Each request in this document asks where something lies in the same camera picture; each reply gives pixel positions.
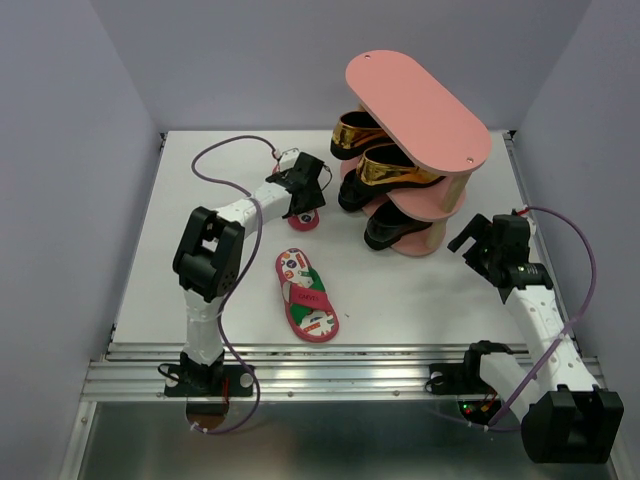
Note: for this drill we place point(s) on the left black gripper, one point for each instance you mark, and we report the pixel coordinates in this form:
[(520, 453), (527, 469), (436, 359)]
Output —
[(314, 201)]

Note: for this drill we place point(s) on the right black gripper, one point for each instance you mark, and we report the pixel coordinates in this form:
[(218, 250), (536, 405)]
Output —
[(480, 229)]

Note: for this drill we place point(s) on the upturned pink sole sandal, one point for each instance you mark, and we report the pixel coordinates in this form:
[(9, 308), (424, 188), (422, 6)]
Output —
[(307, 220)]

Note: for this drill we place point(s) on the black patent loafer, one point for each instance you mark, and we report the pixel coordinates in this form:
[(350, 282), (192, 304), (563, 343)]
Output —
[(354, 194), (388, 225)]

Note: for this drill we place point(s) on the gold metallic loafer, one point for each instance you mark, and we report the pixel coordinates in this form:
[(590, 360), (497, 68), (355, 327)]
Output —
[(386, 167), (355, 132)]

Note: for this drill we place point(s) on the colourful red-strap sandal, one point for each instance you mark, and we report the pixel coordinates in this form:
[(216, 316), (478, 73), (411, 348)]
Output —
[(307, 306)]

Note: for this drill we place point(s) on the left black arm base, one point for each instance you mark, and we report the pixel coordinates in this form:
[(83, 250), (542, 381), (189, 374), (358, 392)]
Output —
[(220, 381)]

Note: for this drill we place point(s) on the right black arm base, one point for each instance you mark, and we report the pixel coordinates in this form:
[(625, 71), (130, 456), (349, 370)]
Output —
[(463, 378)]

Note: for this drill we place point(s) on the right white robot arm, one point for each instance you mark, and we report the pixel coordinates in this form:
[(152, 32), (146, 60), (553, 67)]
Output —
[(564, 415)]

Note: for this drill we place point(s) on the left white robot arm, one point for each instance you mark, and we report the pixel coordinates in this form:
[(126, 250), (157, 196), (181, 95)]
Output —
[(208, 257)]

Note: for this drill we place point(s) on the pink three-tier shoe shelf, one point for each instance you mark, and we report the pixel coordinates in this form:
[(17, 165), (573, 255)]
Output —
[(432, 127)]

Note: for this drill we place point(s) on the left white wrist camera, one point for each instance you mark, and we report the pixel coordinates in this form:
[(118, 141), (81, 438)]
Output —
[(287, 160)]

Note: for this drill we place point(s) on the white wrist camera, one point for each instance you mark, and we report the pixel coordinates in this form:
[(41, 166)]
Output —
[(287, 160), (527, 214)]

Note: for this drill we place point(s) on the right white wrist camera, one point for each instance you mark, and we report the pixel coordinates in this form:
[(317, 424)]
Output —
[(527, 214)]

